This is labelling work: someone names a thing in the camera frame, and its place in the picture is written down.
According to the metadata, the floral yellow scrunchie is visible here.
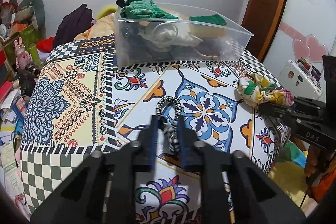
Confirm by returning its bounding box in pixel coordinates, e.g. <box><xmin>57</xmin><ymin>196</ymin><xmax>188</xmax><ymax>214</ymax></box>
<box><xmin>236</xmin><ymin>73</ymin><xmax>294</xmax><ymax>109</ymax></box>

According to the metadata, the green yellow sponge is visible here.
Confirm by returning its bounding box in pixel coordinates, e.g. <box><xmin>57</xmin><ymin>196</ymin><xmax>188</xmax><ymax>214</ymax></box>
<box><xmin>189</xmin><ymin>14</ymin><xmax>227</xmax><ymax>38</ymax></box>

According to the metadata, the peach plush blanket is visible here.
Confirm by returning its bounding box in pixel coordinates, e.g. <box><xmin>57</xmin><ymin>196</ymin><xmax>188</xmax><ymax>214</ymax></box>
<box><xmin>74</xmin><ymin>13</ymin><xmax>116</xmax><ymax>42</ymax></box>

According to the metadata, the dark purple jacket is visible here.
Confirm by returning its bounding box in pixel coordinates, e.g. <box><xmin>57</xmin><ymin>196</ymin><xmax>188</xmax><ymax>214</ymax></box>
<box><xmin>52</xmin><ymin>3</ymin><xmax>93</xmax><ymax>48</ymax></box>

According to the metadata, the grey knitted item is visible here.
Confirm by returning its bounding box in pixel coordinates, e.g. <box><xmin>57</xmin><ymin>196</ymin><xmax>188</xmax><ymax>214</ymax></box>
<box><xmin>139</xmin><ymin>22</ymin><xmax>203</xmax><ymax>52</ymax></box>

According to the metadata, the clear plastic storage box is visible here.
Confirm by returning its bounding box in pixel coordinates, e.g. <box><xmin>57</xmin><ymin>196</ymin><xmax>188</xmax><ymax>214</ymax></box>
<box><xmin>114</xmin><ymin>3</ymin><xmax>253</xmax><ymax>68</ymax></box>

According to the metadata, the green knitted cloth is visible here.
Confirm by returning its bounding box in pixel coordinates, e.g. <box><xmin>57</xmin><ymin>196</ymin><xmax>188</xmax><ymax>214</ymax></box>
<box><xmin>120</xmin><ymin>0</ymin><xmax>179</xmax><ymax>19</ymax></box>

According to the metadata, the pink rabbit toy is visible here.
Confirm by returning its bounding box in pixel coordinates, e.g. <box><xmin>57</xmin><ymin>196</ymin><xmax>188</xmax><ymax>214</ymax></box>
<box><xmin>14</xmin><ymin>37</ymin><xmax>33</xmax><ymax>69</ymax></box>

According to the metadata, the red pouch with gold chain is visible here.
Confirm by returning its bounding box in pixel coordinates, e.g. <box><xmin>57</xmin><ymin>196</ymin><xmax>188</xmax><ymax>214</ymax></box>
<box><xmin>194</xmin><ymin>42</ymin><xmax>221</xmax><ymax>58</ymax></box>

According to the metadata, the grey green dinosaur plush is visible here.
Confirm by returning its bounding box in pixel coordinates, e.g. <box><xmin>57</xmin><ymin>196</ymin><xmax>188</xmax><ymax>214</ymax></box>
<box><xmin>15</xmin><ymin>0</ymin><xmax>45</xmax><ymax>31</ymax></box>

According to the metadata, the black white braided cord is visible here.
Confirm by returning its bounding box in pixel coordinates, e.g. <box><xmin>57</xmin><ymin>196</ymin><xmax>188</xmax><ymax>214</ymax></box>
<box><xmin>155</xmin><ymin>95</ymin><xmax>183</xmax><ymax>155</ymax></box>

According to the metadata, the patterned patchwork table cover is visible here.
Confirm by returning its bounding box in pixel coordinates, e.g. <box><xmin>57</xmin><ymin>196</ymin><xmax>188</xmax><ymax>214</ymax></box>
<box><xmin>21</xmin><ymin>36</ymin><xmax>289</xmax><ymax>211</ymax></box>

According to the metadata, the yellow curved pillow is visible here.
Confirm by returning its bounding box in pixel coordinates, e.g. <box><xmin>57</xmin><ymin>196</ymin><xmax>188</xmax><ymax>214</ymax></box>
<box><xmin>96</xmin><ymin>5</ymin><xmax>117</xmax><ymax>20</ymax></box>

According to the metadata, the white suitcase with stickers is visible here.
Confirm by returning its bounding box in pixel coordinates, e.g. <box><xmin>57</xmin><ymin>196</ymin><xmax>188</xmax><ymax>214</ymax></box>
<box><xmin>277</xmin><ymin>60</ymin><xmax>322</xmax><ymax>100</ymax></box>

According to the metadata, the green cardboard box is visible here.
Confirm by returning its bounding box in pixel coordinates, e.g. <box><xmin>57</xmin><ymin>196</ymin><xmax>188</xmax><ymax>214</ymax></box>
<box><xmin>3</xmin><ymin>25</ymin><xmax>43</xmax><ymax>59</ymax></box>

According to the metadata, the black and white undergarment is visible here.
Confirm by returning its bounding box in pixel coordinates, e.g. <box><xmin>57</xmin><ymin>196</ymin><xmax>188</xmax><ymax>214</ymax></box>
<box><xmin>114</xmin><ymin>0</ymin><xmax>139</xmax><ymax>57</ymax></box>

